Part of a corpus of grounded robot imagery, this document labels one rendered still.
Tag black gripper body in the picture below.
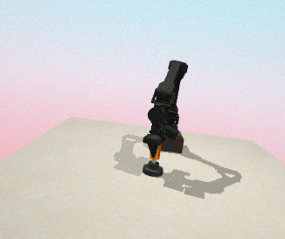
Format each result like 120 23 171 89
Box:
142 120 168 146

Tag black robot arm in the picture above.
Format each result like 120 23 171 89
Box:
148 60 188 140

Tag orange knob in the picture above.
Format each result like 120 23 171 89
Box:
149 144 162 160

